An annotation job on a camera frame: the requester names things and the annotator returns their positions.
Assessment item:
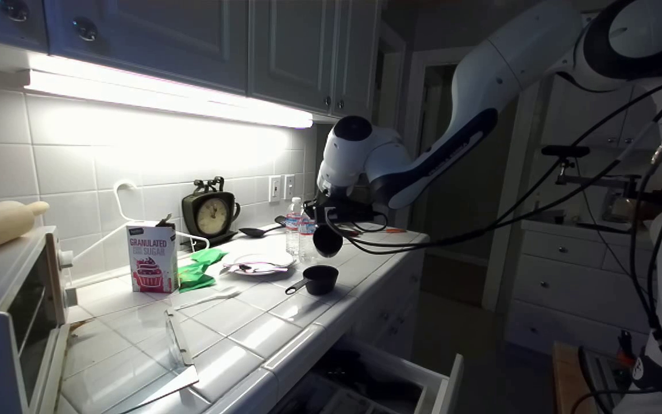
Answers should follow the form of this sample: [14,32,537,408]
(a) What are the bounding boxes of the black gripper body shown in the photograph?
[304,196,389,224]

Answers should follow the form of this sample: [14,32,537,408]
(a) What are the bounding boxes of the small black measuring scoop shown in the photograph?
[312,224,343,256]

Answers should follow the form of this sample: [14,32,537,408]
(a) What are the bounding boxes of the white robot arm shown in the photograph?
[307,0,662,224]

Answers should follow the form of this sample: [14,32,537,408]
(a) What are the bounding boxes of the clear water bottle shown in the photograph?
[285,196,314,261]

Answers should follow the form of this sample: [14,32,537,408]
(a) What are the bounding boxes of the black ladle spoon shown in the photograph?
[239,222,282,239]

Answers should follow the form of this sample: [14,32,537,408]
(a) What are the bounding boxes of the white plate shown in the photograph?
[223,254,293,278]

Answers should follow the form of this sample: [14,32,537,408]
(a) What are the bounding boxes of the white lower kitchen cabinets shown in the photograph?
[209,254,423,414]

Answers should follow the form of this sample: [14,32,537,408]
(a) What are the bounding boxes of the black vintage clock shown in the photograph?
[182,176,240,246]

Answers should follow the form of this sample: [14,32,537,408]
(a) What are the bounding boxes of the white plastic spoon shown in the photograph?
[164,288,240,317]

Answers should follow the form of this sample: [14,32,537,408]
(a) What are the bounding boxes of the upper kitchen cabinets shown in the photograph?
[0,0,378,121]

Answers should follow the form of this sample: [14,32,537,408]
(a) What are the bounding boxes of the green cloth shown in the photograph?
[176,247,223,289]

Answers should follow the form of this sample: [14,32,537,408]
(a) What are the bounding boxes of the open white cutlery drawer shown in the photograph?
[269,338,464,414]

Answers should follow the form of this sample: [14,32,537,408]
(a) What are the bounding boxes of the pink white carton box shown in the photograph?
[125,224,176,294]

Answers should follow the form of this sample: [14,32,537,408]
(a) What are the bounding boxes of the white clothes hanger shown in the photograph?
[71,178,212,265]

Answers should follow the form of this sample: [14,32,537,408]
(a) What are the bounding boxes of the white dresser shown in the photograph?
[505,221,651,353]

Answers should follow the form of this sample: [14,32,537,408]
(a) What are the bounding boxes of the under cabinet light bar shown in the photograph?
[20,52,312,128]

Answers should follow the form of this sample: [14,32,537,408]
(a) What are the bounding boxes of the silver toaster oven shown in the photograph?
[0,228,69,414]

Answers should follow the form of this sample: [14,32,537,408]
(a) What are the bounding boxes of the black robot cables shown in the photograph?
[322,76,662,414]

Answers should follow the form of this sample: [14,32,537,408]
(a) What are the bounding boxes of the white wall outlets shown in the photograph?
[266,175,295,201]

